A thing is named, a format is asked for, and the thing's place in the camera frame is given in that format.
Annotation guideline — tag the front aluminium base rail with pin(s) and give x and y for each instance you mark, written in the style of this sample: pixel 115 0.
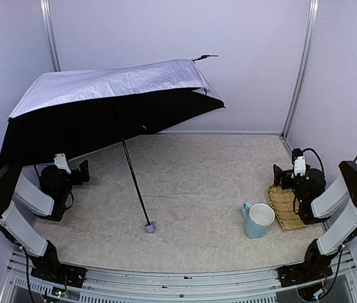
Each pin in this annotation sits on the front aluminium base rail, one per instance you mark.
pixel 105 285

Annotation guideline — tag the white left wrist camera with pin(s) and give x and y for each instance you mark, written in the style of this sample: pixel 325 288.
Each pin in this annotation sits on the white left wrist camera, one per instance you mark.
pixel 60 161

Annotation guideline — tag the right aluminium frame post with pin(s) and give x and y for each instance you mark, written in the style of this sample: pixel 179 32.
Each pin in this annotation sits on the right aluminium frame post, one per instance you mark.
pixel 300 77

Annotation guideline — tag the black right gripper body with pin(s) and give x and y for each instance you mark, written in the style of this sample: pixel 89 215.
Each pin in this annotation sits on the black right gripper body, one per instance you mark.
pixel 286 177

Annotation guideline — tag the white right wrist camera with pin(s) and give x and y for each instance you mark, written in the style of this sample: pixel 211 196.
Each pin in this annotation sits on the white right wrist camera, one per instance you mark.
pixel 299 163

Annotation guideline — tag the left aluminium frame post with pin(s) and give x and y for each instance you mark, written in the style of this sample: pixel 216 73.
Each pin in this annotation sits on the left aluminium frame post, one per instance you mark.
pixel 50 34

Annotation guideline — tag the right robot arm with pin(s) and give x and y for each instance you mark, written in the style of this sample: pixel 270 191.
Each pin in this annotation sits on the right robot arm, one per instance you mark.
pixel 317 203

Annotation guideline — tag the light blue ceramic mug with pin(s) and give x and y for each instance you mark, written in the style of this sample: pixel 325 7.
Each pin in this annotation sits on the light blue ceramic mug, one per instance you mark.
pixel 258 218

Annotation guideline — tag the lavender folding umbrella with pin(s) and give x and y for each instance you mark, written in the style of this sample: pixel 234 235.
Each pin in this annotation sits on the lavender folding umbrella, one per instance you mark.
pixel 83 111

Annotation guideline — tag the woven bamboo tray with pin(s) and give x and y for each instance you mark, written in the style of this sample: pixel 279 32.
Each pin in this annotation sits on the woven bamboo tray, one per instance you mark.
pixel 281 201

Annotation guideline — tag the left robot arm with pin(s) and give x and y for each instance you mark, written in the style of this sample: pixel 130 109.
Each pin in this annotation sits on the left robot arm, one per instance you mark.
pixel 47 202

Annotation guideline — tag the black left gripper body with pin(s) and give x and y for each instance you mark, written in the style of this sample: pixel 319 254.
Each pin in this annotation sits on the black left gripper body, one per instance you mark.
pixel 76 173

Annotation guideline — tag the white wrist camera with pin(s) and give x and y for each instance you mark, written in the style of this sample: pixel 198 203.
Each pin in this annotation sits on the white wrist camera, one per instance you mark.
pixel 60 161
pixel 299 163

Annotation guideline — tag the aluminium frame post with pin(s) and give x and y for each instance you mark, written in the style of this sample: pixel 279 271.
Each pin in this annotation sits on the aluminium frame post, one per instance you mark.
pixel 300 77
pixel 50 34

